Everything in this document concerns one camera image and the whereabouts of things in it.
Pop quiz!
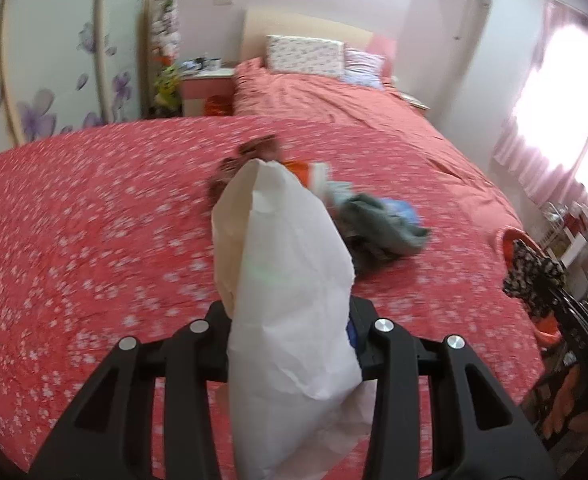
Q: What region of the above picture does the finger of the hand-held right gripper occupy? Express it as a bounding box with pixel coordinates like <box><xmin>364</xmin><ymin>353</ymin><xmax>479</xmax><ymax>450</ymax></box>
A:
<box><xmin>549</xmin><ymin>284</ymin><xmax>588</xmax><ymax>350</ymax></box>

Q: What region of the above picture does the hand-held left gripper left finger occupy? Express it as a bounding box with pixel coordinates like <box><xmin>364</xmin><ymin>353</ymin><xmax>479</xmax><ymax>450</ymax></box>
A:
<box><xmin>28</xmin><ymin>300</ymin><xmax>240</xmax><ymax>480</ymax></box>

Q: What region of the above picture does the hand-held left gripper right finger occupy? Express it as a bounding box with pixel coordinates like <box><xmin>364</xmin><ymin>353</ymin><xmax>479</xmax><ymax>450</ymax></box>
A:
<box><xmin>346</xmin><ymin>296</ymin><xmax>557</xmax><ymax>480</ymax></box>

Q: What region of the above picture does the orange laundry basket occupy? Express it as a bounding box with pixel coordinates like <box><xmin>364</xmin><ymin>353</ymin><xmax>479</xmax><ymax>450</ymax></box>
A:
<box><xmin>501</xmin><ymin>227</ymin><xmax>562</xmax><ymax>346</ymax></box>

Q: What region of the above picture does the black floral cloth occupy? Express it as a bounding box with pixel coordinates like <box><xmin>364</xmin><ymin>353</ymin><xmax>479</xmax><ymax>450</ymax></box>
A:
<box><xmin>503</xmin><ymin>239</ymin><xmax>567</xmax><ymax>318</ymax></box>

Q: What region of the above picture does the brown striped cloth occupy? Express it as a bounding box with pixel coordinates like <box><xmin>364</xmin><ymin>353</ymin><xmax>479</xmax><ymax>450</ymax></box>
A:
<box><xmin>209</xmin><ymin>135</ymin><xmax>282</xmax><ymax>211</ymax></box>

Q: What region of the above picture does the orange cloth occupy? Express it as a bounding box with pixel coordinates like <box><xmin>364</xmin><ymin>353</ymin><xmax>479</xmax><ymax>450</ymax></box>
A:
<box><xmin>536</xmin><ymin>365</ymin><xmax>588</xmax><ymax>436</ymax></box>

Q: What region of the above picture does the white cluttered shelf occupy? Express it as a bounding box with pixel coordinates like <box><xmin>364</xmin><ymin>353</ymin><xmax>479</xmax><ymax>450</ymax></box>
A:
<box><xmin>544</xmin><ymin>200</ymin><xmax>588</xmax><ymax>271</ymax></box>

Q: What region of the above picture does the grey green cloth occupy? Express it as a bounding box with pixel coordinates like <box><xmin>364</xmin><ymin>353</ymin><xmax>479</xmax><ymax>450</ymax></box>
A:
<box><xmin>336</xmin><ymin>194</ymin><xmax>431</xmax><ymax>275</ymax></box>

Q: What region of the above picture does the blue cloth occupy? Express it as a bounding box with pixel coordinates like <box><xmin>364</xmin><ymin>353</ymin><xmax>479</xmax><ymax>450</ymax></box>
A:
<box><xmin>379</xmin><ymin>199</ymin><xmax>421</xmax><ymax>226</ymax></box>

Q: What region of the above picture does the red floral bedspread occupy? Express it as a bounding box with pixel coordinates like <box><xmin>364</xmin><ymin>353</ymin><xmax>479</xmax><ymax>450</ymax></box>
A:
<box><xmin>0</xmin><ymin>115</ymin><xmax>547</xmax><ymax>480</ymax></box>

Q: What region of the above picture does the pink curtain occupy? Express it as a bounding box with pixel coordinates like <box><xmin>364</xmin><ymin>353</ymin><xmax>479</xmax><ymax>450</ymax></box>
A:
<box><xmin>491</xmin><ymin>0</ymin><xmax>588</xmax><ymax>211</ymax></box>

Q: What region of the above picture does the orange white packet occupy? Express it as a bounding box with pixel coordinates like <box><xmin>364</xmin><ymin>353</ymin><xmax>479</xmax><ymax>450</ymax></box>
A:
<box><xmin>281</xmin><ymin>160</ymin><xmax>332</xmax><ymax>193</ymax></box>

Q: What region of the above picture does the orange waste bin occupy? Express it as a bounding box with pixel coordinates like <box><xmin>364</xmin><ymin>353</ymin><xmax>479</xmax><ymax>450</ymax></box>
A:
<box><xmin>204</xmin><ymin>95</ymin><xmax>235</xmax><ymax>117</ymax></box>

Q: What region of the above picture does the pink white nightstand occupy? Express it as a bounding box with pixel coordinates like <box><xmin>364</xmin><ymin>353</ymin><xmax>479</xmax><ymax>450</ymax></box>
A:
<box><xmin>180</xmin><ymin>67</ymin><xmax>236</xmax><ymax>117</ymax></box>

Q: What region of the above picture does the pink duvet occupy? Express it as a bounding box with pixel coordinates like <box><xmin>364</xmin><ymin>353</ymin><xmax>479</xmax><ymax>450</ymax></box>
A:
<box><xmin>234</xmin><ymin>57</ymin><xmax>525</xmax><ymax>241</ymax></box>

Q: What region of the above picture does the clutter on nightstand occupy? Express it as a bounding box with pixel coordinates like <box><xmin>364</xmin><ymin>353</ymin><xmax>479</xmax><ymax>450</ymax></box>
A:
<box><xmin>181</xmin><ymin>57</ymin><xmax>222</xmax><ymax>73</ymax></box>

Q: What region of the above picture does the striped pillow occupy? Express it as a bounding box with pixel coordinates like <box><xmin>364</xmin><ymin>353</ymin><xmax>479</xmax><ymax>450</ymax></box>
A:
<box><xmin>344</xmin><ymin>49</ymin><xmax>387</xmax><ymax>90</ymax></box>

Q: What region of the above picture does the plush toy column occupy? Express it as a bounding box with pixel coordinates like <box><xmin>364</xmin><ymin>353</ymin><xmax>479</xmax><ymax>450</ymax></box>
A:
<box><xmin>151</xmin><ymin>0</ymin><xmax>185</xmax><ymax>111</ymax></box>

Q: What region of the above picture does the white floral pillow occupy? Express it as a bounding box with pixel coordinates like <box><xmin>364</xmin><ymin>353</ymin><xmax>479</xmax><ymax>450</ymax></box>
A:
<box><xmin>265</xmin><ymin>35</ymin><xmax>346</xmax><ymax>80</ymax></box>

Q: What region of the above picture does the pink pillow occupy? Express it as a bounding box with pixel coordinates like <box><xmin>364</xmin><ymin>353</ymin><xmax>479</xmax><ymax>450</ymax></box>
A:
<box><xmin>366</xmin><ymin>35</ymin><xmax>397</xmax><ymax>81</ymax></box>

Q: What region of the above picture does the purple flower wardrobe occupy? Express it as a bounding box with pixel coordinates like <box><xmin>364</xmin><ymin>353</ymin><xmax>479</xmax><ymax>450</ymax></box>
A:
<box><xmin>0</xmin><ymin>0</ymin><xmax>155</xmax><ymax>171</ymax></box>

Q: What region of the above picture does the beige headboard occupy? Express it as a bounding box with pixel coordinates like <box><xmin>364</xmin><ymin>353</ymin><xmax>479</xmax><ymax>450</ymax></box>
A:
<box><xmin>239</xmin><ymin>7</ymin><xmax>375</xmax><ymax>63</ymax></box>

